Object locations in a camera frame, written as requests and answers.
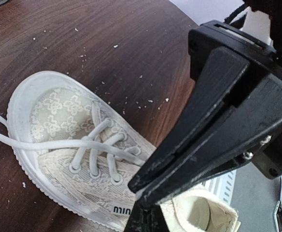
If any white canvas sneaker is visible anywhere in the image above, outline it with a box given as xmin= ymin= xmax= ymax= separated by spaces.
xmin=6 ymin=70 xmax=240 ymax=232

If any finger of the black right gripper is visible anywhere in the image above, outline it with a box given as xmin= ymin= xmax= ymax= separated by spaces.
xmin=128 ymin=47 xmax=250 ymax=193
xmin=138 ymin=77 xmax=282 ymax=208

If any aluminium front rail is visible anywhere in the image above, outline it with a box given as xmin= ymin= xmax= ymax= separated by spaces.
xmin=202 ymin=170 xmax=237 ymax=205

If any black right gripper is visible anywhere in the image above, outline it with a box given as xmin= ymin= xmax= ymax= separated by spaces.
xmin=188 ymin=20 xmax=282 ymax=179

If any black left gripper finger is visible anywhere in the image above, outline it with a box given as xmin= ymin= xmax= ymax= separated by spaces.
xmin=124 ymin=205 xmax=169 ymax=232

